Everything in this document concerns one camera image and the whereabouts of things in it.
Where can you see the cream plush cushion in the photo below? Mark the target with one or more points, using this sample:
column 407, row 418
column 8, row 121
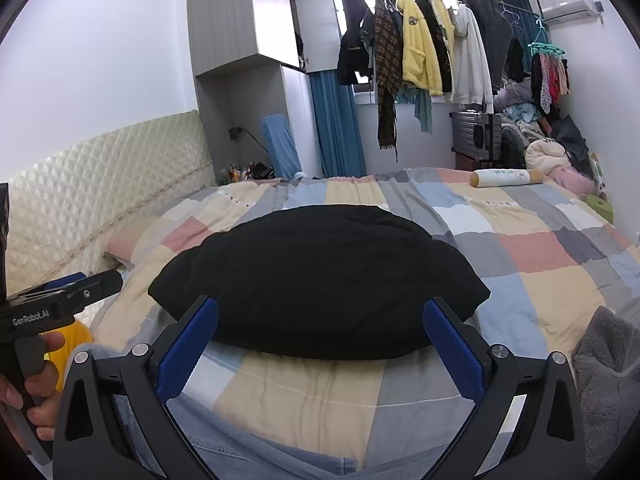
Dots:
column 545, row 156

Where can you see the person's left hand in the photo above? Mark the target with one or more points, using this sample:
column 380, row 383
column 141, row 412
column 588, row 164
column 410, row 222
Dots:
column 42, row 400

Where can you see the group of small bottles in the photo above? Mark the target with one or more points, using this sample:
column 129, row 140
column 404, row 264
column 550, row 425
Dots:
column 235, row 172

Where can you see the grey fleece blanket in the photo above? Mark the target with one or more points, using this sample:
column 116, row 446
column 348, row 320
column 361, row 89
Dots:
column 607, row 385

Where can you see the teal hanging garment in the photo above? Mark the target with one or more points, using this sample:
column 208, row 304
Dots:
column 422, row 107

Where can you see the blue curtain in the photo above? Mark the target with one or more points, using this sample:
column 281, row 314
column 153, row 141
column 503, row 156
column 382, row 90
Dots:
column 337, row 125

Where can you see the dark grey sweater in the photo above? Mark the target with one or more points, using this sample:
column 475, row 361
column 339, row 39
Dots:
column 492, row 25

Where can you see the black puffer jacket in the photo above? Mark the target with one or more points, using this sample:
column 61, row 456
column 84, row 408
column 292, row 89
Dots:
column 320, row 280

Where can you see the blue covered chair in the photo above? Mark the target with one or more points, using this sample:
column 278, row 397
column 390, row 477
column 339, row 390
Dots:
column 281, row 145

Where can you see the pink pillow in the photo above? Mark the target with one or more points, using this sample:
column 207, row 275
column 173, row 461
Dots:
column 132, row 240

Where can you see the cream quilted headboard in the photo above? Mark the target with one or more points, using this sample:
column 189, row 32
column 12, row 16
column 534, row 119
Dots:
column 100, row 185

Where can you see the black bag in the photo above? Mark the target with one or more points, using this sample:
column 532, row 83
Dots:
column 262, row 170

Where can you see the brown plaid scarf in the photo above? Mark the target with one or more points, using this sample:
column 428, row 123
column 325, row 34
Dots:
column 387, row 55

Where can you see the checkered bed quilt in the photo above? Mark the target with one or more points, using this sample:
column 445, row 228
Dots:
column 525, row 260

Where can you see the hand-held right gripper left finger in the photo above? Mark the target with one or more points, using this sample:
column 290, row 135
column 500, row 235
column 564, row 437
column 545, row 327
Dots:
column 187, row 350

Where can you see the grey white wardrobe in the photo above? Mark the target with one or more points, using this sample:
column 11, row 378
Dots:
column 225, row 20

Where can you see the person's legs in jeans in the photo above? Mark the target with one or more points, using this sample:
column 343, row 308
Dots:
column 250, row 452

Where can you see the pile of clothes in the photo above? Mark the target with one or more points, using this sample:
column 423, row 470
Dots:
column 570, row 135

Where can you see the wall socket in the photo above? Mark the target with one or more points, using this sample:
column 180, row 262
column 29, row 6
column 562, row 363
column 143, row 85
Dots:
column 235, row 134

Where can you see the white hoodie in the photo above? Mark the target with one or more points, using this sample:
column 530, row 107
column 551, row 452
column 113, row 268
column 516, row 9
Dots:
column 472, row 65

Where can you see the grey suitcase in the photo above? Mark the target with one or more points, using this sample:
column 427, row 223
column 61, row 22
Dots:
column 475, row 132

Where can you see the black hanging coat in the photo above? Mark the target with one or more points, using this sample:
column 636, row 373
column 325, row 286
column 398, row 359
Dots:
column 352, row 40

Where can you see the white air conditioner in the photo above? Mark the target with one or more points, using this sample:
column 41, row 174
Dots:
column 570, row 10

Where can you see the green sock hanger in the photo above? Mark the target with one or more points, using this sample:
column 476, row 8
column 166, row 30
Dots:
column 547, row 70

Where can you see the yellow cloth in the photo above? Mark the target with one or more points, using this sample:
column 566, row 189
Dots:
column 72, row 350

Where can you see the black hanging jacket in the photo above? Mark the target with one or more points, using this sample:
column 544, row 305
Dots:
column 440, row 50

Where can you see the yellow fleece jacket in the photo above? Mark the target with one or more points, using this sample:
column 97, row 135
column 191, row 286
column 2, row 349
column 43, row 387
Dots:
column 417, row 50

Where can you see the pink fluffy cloth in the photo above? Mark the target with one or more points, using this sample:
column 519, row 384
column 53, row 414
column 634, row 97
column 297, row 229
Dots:
column 575, row 180

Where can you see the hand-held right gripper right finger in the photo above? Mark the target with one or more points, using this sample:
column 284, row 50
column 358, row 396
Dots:
column 452, row 350

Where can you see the cream bolster pillow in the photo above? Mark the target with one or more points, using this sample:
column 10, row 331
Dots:
column 507, row 178

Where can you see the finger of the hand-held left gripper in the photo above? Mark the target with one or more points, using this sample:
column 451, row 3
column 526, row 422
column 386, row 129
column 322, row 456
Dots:
column 60, row 281
column 97, row 285

